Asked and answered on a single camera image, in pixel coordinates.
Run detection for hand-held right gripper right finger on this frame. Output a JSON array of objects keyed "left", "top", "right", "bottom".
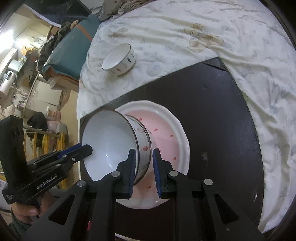
[{"left": 152, "top": 148, "right": 265, "bottom": 241}]

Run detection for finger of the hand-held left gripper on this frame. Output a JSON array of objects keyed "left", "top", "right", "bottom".
[
  {"left": 26, "top": 143, "right": 83, "bottom": 170},
  {"left": 31, "top": 144, "right": 93, "bottom": 179}
]

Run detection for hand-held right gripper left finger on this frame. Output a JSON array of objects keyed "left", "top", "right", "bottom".
[{"left": 21, "top": 148, "right": 137, "bottom": 241}]

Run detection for large white printed bowl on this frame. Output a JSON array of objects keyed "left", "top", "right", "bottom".
[{"left": 81, "top": 109, "right": 153, "bottom": 184}]

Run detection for pink strawberry plate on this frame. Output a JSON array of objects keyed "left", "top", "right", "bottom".
[{"left": 114, "top": 100, "right": 190, "bottom": 209}]

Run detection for person's left hand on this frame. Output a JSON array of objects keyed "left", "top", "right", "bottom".
[{"left": 10, "top": 192, "right": 55, "bottom": 226}]

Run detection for yellow wooden rack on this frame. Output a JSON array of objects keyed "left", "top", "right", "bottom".
[{"left": 23, "top": 125, "right": 70, "bottom": 190}]

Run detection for black garment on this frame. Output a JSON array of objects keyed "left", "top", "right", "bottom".
[{"left": 26, "top": 112, "right": 48, "bottom": 137}]

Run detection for white cabinet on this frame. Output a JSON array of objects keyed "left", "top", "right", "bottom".
[{"left": 24, "top": 80, "right": 63, "bottom": 118}]

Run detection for white appliance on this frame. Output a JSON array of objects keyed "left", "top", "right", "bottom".
[{"left": 0, "top": 71, "right": 16, "bottom": 99}]

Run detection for black mat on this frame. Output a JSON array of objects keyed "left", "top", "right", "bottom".
[{"left": 79, "top": 57, "right": 264, "bottom": 241}]

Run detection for dark clothes pile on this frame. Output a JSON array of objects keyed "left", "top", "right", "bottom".
[{"left": 38, "top": 21, "right": 80, "bottom": 70}]

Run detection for teal padded chair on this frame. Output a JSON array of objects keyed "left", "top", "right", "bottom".
[{"left": 43, "top": 17, "right": 101, "bottom": 88}]

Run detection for small white printed bowl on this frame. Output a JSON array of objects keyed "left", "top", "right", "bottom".
[{"left": 102, "top": 43, "right": 136, "bottom": 76}]

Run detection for white printed bedsheet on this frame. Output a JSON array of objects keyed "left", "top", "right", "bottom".
[{"left": 76, "top": 0, "right": 296, "bottom": 234}]

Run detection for crumpled patterned blanket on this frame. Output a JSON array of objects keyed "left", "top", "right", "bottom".
[{"left": 99, "top": 0, "right": 148, "bottom": 21}]

